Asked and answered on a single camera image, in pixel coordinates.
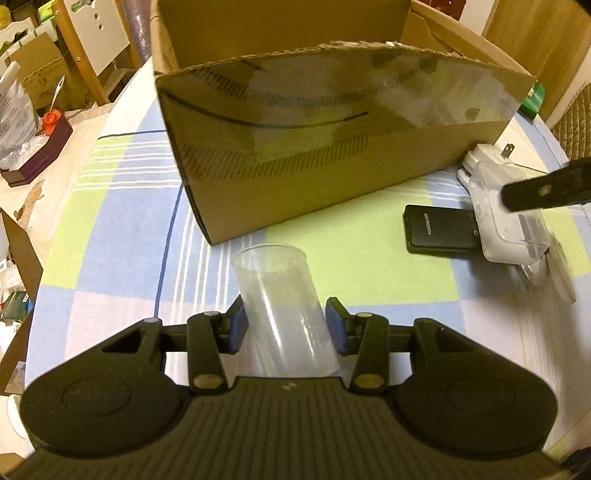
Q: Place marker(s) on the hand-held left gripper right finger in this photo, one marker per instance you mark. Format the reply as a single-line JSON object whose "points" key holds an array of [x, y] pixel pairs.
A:
{"points": [[336, 328]]}

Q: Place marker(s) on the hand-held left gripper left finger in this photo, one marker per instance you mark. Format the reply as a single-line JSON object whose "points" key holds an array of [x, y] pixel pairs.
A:
{"points": [[239, 324]]}

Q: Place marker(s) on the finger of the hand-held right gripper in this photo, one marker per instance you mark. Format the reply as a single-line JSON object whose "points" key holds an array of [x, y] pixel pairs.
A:
{"points": [[545, 189]]}

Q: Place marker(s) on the clear plastic container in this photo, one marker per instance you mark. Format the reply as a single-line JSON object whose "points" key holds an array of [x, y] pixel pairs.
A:
{"points": [[510, 217]]}

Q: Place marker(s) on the clear plastic cup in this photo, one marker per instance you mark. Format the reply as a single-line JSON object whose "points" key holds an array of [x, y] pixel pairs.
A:
{"points": [[286, 309]]}

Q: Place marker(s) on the brown cardboard box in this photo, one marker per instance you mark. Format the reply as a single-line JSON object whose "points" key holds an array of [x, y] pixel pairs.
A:
{"points": [[323, 134]]}

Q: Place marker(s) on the wicker chair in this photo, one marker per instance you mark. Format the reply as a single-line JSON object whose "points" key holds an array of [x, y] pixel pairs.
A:
{"points": [[575, 122]]}

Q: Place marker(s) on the green object behind box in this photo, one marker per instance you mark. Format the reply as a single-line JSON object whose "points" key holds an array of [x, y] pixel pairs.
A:
{"points": [[532, 98]]}

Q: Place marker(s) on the black power bank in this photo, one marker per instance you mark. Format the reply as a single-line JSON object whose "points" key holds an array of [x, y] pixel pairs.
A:
{"points": [[438, 228]]}

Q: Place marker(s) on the checkered tablecloth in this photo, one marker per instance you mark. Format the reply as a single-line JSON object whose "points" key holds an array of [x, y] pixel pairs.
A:
{"points": [[138, 221]]}

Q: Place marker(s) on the dark purple tray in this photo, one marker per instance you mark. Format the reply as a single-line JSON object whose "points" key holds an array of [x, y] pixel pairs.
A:
{"points": [[39, 152]]}

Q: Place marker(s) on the orange toy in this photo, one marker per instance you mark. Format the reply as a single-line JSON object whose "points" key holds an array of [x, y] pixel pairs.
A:
{"points": [[50, 121]]}

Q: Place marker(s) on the clear plastic bag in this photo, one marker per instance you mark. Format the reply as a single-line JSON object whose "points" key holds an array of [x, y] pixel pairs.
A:
{"points": [[16, 115]]}

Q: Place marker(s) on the white wooden chair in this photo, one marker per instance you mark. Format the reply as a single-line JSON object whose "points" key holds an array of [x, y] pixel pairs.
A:
{"points": [[99, 41]]}

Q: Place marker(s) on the small cardboard box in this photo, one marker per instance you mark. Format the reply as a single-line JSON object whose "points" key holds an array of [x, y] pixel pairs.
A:
{"points": [[39, 69]]}

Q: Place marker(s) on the white wall charger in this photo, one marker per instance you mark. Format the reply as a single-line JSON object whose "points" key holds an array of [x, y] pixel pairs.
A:
{"points": [[485, 159]]}

